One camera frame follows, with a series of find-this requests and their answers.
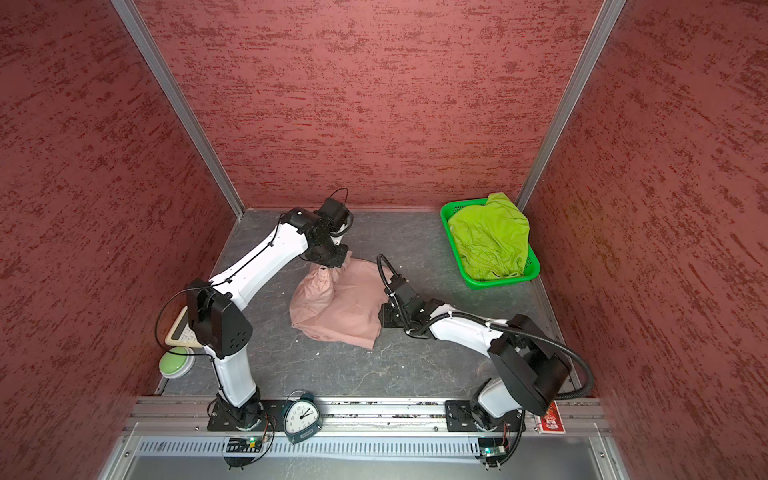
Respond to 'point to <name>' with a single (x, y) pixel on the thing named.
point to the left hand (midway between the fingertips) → (333, 266)
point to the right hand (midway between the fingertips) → (382, 322)
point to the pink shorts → (342, 305)
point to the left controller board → (240, 451)
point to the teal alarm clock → (302, 417)
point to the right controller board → (491, 450)
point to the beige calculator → (182, 335)
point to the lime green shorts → (491, 237)
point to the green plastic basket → (531, 269)
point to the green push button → (177, 362)
